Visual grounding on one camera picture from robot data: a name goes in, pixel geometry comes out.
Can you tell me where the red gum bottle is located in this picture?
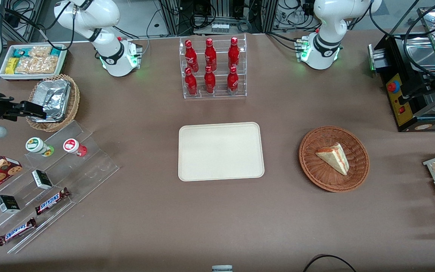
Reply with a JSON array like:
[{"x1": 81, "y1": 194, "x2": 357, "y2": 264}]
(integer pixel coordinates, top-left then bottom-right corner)
[{"x1": 63, "y1": 139, "x2": 88, "y2": 157}]

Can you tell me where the beige plastic tray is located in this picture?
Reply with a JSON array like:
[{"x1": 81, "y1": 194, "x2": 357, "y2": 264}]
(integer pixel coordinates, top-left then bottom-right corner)
[{"x1": 178, "y1": 122, "x2": 265, "y2": 182}]

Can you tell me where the aluminium foil container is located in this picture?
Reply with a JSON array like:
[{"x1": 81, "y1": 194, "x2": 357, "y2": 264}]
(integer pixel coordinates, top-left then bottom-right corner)
[{"x1": 27, "y1": 79, "x2": 71, "y2": 123}]

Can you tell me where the black heating machine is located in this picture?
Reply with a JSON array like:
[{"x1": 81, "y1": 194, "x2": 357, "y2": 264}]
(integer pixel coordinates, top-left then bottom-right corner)
[{"x1": 368, "y1": 8, "x2": 435, "y2": 132}]

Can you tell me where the light wicker basket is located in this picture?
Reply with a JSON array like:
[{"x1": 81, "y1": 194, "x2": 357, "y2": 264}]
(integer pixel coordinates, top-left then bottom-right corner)
[{"x1": 26, "y1": 74, "x2": 80, "y2": 132}]

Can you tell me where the large clear nut bag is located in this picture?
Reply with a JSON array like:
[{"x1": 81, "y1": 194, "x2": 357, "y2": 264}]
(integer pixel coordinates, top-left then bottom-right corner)
[{"x1": 15, "y1": 56, "x2": 59, "y2": 74}]

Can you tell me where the yellow snack pack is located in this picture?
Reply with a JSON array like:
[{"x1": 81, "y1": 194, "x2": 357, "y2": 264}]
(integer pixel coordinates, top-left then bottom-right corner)
[{"x1": 5, "y1": 57, "x2": 20, "y2": 75}]

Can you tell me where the white snack bin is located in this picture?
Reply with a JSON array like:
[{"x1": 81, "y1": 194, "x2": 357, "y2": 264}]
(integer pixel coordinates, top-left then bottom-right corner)
[{"x1": 0, "y1": 44, "x2": 68, "y2": 81}]

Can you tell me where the small clear nut bag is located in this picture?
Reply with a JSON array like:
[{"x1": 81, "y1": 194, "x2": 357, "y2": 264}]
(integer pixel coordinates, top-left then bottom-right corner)
[{"x1": 29, "y1": 46, "x2": 53, "y2": 59}]

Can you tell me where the small black box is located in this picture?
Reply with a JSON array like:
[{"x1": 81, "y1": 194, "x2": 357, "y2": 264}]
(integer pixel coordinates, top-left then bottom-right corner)
[
  {"x1": 32, "y1": 170, "x2": 53, "y2": 190},
  {"x1": 0, "y1": 195, "x2": 21, "y2": 214}
]

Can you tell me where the clear acrylic stepped stand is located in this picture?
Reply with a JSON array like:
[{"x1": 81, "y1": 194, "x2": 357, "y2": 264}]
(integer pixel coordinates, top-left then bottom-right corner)
[{"x1": 0, "y1": 120, "x2": 120, "y2": 254}]

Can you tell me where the Snickers bar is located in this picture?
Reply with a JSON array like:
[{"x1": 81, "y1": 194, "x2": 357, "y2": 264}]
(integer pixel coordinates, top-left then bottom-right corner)
[
  {"x1": 35, "y1": 187, "x2": 71, "y2": 216},
  {"x1": 0, "y1": 218, "x2": 37, "y2": 247}
]

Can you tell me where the triangular sandwich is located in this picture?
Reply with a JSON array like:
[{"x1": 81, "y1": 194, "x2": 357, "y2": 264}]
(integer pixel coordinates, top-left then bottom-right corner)
[{"x1": 315, "y1": 142, "x2": 350, "y2": 176}]

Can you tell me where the brown wicker basket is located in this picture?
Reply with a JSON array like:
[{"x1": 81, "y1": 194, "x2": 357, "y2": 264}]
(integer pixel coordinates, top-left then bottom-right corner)
[{"x1": 299, "y1": 126, "x2": 370, "y2": 193}]

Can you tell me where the red cola bottle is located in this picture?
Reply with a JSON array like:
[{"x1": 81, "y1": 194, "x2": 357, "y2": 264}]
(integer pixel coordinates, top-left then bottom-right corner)
[
  {"x1": 204, "y1": 66, "x2": 216, "y2": 94},
  {"x1": 205, "y1": 38, "x2": 217, "y2": 71},
  {"x1": 227, "y1": 66, "x2": 239, "y2": 94},
  {"x1": 185, "y1": 67, "x2": 198, "y2": 96},
  {"x1": 185, "y1": 40, "x2": 199, "y2": 72},
  {"x1": 228, "y1": 37, "x2": 240, "y2": 69}
]

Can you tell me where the clear acrylic bottle rack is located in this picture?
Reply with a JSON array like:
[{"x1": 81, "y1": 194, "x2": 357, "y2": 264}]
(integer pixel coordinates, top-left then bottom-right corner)
[{"x1": 179, "y1": 34, "x2": 247, "y2": 99}]

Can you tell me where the aluminium frame rack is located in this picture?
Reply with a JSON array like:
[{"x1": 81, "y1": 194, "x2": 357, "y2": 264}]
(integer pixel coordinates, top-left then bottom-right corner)
[{"x1": 159, "y1": 0, "x2": 278, "y2": 36}]

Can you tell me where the black table cable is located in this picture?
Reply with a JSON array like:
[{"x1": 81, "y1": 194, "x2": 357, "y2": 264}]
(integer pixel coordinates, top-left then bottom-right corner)
[{"x1": 302, "y1": 255, "x2": 357, "y2": 272}]

